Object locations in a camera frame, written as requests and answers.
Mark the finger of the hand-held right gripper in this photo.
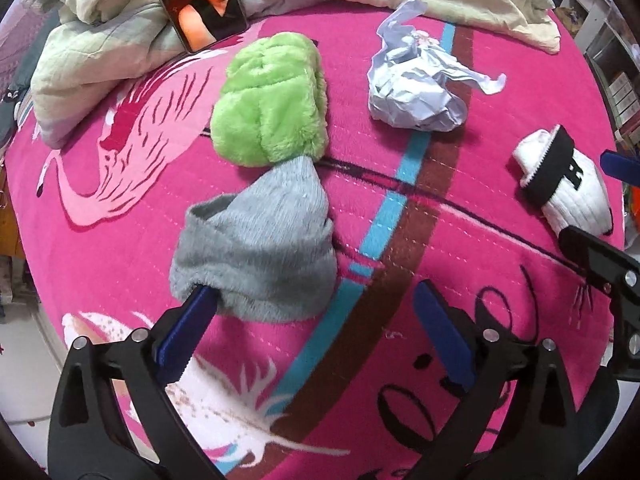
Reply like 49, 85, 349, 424
558, 225, 640, 311
600, 150, 640, 186

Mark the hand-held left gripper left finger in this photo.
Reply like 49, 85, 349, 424
47, 285, 221, 480

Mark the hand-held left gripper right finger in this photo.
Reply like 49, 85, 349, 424
410, 280, 581, 480

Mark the white sock with black band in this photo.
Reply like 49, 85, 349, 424
507, 125, 613, 236

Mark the grey fluffy sock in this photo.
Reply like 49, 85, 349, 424
169, 155, 337, 322

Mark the grey metal shelf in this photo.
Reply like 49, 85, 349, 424
550, 0, 640, 151

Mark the pink printed bed sheet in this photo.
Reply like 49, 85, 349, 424
0, 0, 626, 480

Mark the wooden nightstand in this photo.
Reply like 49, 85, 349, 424
0, 165, 23, 261

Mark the crumpled white paper ball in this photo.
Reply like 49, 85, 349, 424
367, 0, 508, 133

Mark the green fluffy sock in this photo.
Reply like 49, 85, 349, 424
210, 32, 330, 168

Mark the dark green pillow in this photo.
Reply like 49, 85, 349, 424
0, 50, 36, 146

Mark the pale green quilt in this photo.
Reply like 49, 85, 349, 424
30, 0, 561, 148

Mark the smartphone with lit screen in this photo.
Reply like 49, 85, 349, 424
141, 0, 248, 54

